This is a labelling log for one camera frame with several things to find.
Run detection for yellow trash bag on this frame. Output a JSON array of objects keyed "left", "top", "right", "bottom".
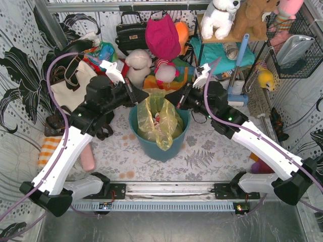
[{"left": 137, "top": 88, "right": 184, "bottom": 151}]

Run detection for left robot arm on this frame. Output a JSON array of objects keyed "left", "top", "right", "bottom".
[{"left": 20, "top": 76, "right": 149, "bottom": 217}]

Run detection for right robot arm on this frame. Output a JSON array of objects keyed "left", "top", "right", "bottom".
[{"left": 165, "top": 82, "right": 322, "bottom": 205}]

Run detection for crumpled paper trash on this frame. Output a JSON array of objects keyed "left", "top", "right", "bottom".
[{"left": 152, "top": 112, "right": 164, "bottom": 127}]

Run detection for cream canvas tote bag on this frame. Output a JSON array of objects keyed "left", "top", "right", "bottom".
[{"left": 49, "top": 60, "right": 98, "bottom": 115}]

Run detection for colourful printed bag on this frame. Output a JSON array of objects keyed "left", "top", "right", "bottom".
[{"left": 83, "top": 42, "right": 118, "bottom": 73}]

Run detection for teal trash bin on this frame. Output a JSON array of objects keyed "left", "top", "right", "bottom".
[{"left": 129, "top": 106, "right": 191, "bottom": 162}]

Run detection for brown patterned bag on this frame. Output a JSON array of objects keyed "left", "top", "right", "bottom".
[{"left": 44, "top": 104, "right": 115, "bottom": 141}]

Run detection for magenta fabric bag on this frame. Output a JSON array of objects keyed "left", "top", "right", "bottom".
[{"left": 145, "top": 14, "right": 181, "bottom": 61}]

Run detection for rainbow striped cloth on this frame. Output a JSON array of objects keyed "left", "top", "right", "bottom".
[{"left": 143, "top": 57, "right": 195, "bottom": 91}]

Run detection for blue floor sweeper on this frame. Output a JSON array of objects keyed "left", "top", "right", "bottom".
[{"left": 227, "top": 33, "right": 250, "bottom": 106}]

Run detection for white shoes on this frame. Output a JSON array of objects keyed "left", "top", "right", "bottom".
[{"left": 221, "top": 72, "right": 245, "bottom": 95}]

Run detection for red cloth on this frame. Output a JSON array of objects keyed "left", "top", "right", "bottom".
[{"left": 85, "top": 59, "right": 129, "bottom": 77}]

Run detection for pink plush doll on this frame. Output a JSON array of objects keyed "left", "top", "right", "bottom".
[{"left": 154, "top": 58, "right": 180, "bottom": 85}]

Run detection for cream plush lamb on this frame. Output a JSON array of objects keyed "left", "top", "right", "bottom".
[{"left": 125, "top": 49, "right": 152, "bottom": 89}]

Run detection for teal folded cloth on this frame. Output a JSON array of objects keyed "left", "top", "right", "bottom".
[{"left": 189, "top": 37, "right": 256, "bottom": 76}]

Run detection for yellow plush duck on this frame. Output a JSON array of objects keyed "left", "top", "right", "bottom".
[{"left": 255, "top": 62, "right": 274, "bottom": 91}]

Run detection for black leather handbag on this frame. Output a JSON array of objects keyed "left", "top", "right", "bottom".
[{"left": 115, "top": 11, "right": 148, "bottom": 56}]

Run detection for black hat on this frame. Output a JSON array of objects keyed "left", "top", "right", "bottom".
[{"left": 55, "top": 39, "right": 94, "bottom": 62}]

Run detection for black metal shelf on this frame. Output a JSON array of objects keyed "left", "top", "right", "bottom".
[{"left": 190, "top": 14, "right": 268, "bottom": 75}]

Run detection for orange plush toy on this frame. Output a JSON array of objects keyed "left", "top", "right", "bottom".
[{"left": 175, "top": 22, "right": 189, "bottom": 55}]

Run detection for pink case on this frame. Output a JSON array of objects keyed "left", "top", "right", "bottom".
[{"left": 80, "top": 144, "right": 95, "bottom": 172}]

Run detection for orange checked cloth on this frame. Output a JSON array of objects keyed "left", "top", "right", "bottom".
[{"left": 37, "top": 136, "right": 62, "bottom": 169}]

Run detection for white plush dog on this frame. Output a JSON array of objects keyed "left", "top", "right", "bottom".
[{"left": 201, "top": 0, "right": 241, "bottom": 40}]

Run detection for purple orange sock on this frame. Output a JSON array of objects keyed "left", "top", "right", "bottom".
[{"left": 249, "top": 153, "right": 275, "bottom": 174}]

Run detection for brown teddy bear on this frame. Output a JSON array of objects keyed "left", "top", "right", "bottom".
[{"left": 232, "top": 0, "right": 280, "bottom": 40}]

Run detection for silver foil pouch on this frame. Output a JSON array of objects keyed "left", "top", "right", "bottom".
[{"left": 276, "top": 35, "right": 315, "bottom": 66}]

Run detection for pink plush toy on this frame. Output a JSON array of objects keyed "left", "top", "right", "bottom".
[{"left": 268, "top": 0, "right": 304, "bottom": 46}]

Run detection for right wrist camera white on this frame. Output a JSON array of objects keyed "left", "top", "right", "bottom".
[{"left": 193, "top": 63, "right": 211, "bottom": 89}]

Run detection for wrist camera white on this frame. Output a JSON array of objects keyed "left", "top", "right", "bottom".
[
  {"left": 99, "top": 60, "right": 125, "bottom": 85},
  {"left": 193, "top": 63, "right": 211, "bottom": 89}
]

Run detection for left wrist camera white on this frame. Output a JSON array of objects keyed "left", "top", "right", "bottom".
[{"left": 99, "top": 60, "right": 125, "bottom": 85}]

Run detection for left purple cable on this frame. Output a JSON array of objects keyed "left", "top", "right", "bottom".
[{"left": 0, "top": 52, "right": 101, "bottom": 239}]

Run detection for black wire basket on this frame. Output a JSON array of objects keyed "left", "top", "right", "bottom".
[{"left": 266, "top": 12, "right": 322, "bottom": 79}]

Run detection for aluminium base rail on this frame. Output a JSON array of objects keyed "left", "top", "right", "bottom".
[{"left": 63, "top": 180, "right": 307, "bottom": 201}]

